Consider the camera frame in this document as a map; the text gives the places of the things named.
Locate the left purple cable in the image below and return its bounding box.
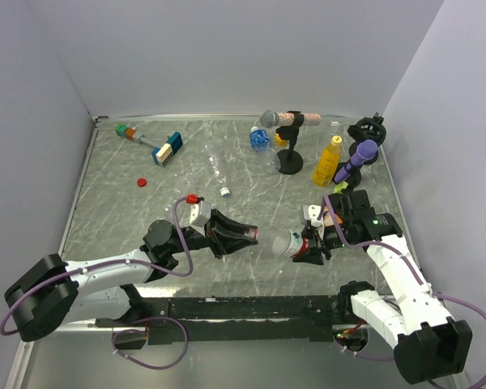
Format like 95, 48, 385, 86
0, 196, 195, 337

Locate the orange bottle with barcode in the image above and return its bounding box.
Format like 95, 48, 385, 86
323, 207, 343, 227

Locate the blue label water bottle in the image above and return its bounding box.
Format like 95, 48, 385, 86
249, 126, 281, 174

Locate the yellow juice bottle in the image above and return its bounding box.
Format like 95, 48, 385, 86
313, 135, 343, 186

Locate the glitter pink microphone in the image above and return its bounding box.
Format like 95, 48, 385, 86
259, 110, 322, 128

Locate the purple microphone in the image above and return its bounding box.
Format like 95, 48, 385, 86
346, 139, 377, 169

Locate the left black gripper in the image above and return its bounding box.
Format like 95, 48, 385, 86
168, 209, 258, 259

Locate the clear bottle white cap centre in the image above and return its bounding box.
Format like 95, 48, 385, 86
202, 122, 232, 199

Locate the clear bottle back right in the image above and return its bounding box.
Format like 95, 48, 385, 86
330, 121, 343, 144

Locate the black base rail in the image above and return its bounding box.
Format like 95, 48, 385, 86
95, 295, 360, 345

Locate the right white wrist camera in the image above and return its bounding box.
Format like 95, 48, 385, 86
301, 205, 324, 227

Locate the green toy brick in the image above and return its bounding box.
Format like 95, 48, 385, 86
334, 182, 348, 194

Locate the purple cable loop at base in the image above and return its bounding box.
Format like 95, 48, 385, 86
111, 316, 190, 370

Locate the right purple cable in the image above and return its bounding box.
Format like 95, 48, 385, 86
322, 194, 486, 389

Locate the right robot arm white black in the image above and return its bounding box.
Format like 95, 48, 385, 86
292, 190, 473, 384

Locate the red label water bottle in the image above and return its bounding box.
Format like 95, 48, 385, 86
245, 226, 315, 259

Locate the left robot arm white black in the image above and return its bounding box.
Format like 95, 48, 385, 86
0, 209, 258, 342

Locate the black empty clip stand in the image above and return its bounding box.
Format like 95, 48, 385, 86
347, 113, 386, 165

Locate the toy brick hammer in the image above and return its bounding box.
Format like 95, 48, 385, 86
115, 124, 183, 167

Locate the small yellow toy piece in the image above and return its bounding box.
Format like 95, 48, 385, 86
275, 133, 288, 147

